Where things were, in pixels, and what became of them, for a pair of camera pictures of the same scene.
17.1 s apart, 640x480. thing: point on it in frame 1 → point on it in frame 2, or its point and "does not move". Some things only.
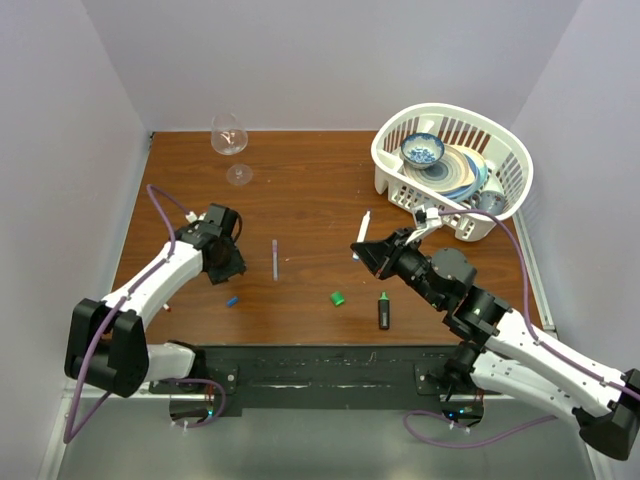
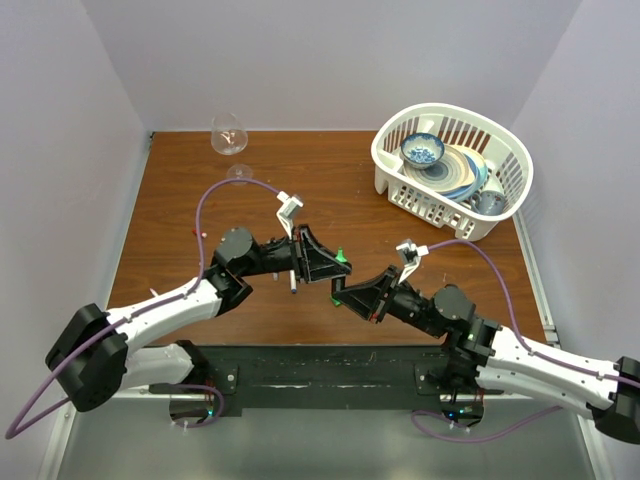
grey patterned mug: (492, 201) does not move
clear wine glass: (229, 138) does not move
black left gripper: (235, 265) → (319, 257)
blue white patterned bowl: (422, 150) does not move
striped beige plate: (454, 171) does not move
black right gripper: (375, 254) → (366, 297)
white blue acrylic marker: (362, 234) → (293, 283)
